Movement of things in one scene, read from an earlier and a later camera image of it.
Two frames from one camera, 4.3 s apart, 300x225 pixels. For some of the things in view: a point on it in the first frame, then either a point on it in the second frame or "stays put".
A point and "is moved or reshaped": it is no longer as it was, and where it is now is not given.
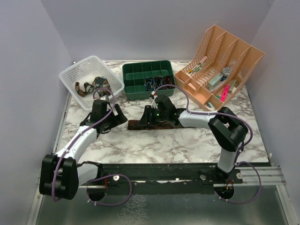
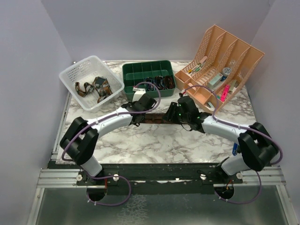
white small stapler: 210,106 stays put
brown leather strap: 134,125 is moved or reshaped
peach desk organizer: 218,68 stays put
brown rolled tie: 168,80 stays put
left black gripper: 117,119 -> 132,103
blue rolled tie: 150,84 stays put
